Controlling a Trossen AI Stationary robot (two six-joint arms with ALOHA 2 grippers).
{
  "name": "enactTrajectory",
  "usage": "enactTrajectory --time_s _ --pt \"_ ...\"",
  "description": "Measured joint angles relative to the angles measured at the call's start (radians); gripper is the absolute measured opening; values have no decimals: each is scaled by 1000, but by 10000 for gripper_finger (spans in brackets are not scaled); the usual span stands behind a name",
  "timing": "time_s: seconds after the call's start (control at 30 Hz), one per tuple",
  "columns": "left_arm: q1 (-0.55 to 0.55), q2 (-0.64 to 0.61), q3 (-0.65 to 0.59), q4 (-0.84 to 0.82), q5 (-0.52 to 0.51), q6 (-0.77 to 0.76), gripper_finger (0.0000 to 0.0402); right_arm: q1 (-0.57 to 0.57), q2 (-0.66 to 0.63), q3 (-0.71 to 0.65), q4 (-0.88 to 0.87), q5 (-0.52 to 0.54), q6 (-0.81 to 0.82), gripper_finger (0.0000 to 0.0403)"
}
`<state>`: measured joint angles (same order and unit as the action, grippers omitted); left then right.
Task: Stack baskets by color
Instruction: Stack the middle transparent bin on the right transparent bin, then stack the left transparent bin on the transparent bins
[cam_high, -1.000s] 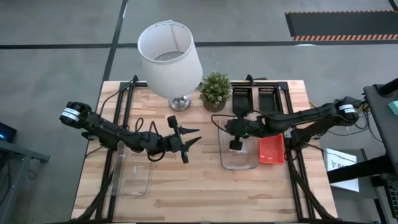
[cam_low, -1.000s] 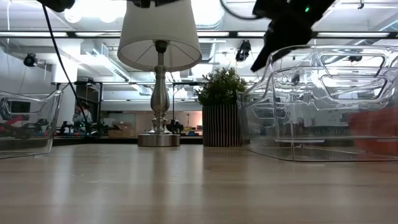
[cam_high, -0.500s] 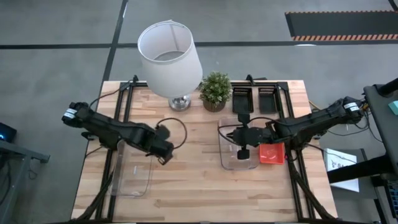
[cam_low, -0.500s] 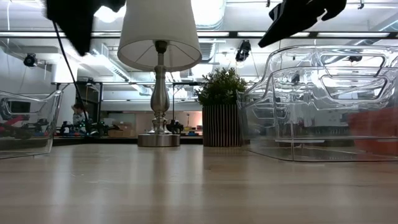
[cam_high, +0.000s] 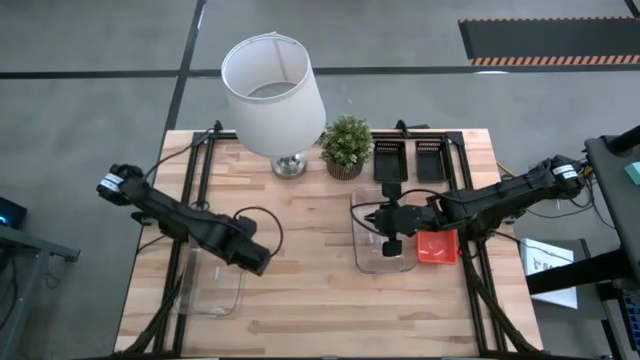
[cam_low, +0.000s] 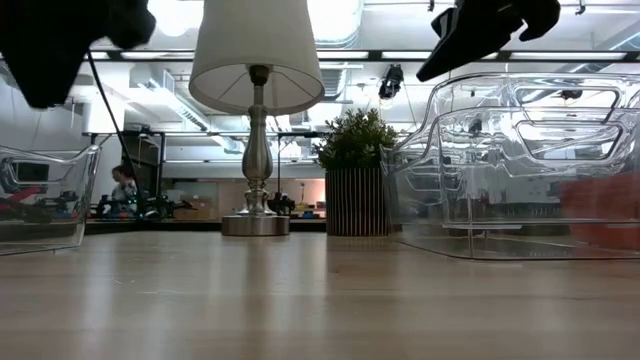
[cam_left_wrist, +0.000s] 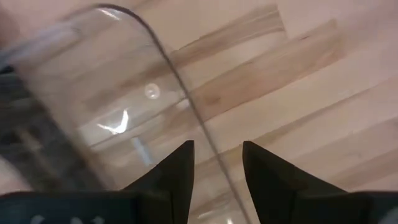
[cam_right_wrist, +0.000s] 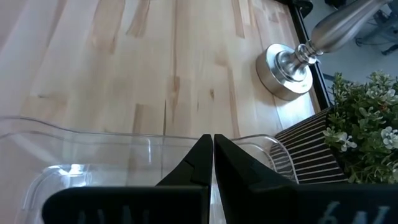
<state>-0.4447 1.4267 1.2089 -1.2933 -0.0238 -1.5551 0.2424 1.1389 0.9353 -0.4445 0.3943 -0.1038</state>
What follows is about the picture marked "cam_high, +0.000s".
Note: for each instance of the black desk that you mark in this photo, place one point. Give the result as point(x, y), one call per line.
point(615, 200)

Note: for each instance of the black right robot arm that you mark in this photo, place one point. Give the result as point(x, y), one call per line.
point(500, 195)

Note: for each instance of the black orange-striped floor mat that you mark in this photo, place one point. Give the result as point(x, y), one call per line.
point(550, 40)

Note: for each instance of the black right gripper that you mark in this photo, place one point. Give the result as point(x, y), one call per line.
point(407, 220)

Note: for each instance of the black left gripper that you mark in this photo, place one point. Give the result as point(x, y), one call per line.
point(247, 252)

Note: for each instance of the black plastic basket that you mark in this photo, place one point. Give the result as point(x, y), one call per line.
point(431, 160)
point(390, 167)

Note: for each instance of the green plant in striped pot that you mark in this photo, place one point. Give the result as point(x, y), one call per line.
point(346, 142)

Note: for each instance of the blue crate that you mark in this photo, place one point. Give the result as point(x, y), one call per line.
point(634, 315)

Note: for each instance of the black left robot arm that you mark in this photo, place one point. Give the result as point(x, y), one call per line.
point(170, 217)

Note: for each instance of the white-shade chrome table lamp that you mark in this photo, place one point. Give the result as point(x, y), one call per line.
point(275, 120)

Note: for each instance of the black device with blue light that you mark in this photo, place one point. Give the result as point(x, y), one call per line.
point(12, 212)

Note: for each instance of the white printed sign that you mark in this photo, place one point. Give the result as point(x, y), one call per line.
point(542, 257)

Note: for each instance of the teal block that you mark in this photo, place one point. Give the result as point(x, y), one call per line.
point(634, 172)

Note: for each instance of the grey metal table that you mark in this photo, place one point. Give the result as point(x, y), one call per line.
point(30, 245)

